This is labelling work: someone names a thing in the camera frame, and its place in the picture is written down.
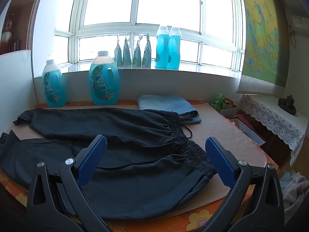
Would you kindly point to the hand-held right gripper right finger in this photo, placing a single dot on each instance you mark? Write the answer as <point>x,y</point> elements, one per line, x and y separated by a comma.
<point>221,164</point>

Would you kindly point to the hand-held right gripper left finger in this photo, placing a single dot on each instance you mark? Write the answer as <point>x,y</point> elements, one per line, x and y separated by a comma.
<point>93,159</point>

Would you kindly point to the black pants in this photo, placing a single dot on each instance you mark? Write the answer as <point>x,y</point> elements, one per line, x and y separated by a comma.
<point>132,149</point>

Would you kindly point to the beige felt mat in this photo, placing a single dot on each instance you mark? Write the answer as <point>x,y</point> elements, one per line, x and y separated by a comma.
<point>217,125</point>

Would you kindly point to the white box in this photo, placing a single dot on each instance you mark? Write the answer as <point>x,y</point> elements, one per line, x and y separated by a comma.
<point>229,112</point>

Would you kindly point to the dark wooden cabinet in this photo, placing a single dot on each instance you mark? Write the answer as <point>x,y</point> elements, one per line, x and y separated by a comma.
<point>272,145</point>

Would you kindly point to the round tin can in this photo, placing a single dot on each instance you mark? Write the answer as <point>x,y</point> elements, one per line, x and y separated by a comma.
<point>227,102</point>

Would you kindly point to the white lace tablecloth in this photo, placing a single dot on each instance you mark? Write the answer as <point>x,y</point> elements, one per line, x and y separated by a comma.
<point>272,116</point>

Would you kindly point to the large blue detergent bottle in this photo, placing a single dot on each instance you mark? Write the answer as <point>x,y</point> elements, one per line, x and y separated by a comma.
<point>101,87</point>

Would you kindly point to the pile of light cloth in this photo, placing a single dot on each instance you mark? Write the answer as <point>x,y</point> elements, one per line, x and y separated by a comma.
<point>294,191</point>

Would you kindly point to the small blue detergent bottle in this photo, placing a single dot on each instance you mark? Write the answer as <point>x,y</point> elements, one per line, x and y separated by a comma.
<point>54,87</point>

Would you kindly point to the folded blue jeans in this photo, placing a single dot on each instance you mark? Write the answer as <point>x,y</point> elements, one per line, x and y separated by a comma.
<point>164,104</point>

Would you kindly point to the tall blue liquid bottle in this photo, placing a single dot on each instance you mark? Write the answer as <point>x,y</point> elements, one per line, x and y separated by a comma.
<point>161,48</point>
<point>175,49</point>

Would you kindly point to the white framed window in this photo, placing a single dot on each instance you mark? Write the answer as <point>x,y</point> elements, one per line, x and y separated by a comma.
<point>108,27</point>

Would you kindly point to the wooden bookshelf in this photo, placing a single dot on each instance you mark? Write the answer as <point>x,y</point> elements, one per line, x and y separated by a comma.
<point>19,17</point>

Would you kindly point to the wall map scroll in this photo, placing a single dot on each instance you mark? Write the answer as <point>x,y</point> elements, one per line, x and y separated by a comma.
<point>260,41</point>

